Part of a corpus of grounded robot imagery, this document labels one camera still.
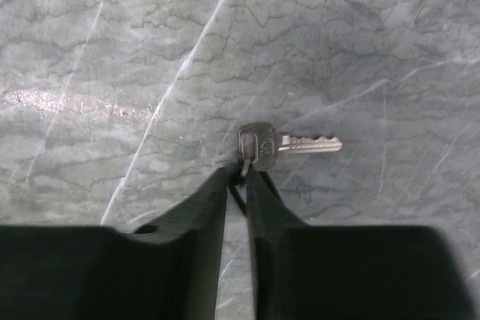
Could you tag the black key tag with key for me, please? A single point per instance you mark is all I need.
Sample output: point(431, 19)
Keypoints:
point(260, 146)

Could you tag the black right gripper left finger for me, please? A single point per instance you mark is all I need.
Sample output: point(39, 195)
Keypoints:
point(165, 269)

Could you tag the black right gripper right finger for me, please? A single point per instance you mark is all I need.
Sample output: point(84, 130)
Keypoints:
point(301, 271)

